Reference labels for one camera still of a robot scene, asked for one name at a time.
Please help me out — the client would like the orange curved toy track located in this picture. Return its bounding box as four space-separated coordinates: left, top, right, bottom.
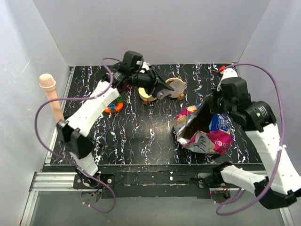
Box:
104 95 124 113

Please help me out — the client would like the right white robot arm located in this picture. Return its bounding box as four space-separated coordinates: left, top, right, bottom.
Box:
211 65 301 210

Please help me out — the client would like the cream double pet bowl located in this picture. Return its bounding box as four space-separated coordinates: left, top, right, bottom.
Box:
138 78 186 105

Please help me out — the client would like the pink microphone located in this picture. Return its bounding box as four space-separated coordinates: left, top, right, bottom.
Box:
39 73 64 122

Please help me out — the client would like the aluminium frame rail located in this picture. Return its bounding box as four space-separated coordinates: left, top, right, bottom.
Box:
20 66 78 226

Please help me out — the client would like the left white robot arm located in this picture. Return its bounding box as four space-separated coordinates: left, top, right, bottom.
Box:
56 50 174 188

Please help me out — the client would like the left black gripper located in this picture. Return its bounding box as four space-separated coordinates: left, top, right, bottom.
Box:
130 69 174 97

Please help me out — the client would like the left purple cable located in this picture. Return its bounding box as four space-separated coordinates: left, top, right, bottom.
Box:
34 57 125 214

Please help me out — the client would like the clear plastic scoop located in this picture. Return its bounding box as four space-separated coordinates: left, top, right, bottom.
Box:
168 80 187 98

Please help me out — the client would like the pink pet food bag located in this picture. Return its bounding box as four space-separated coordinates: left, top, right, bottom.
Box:
173 96 234 155

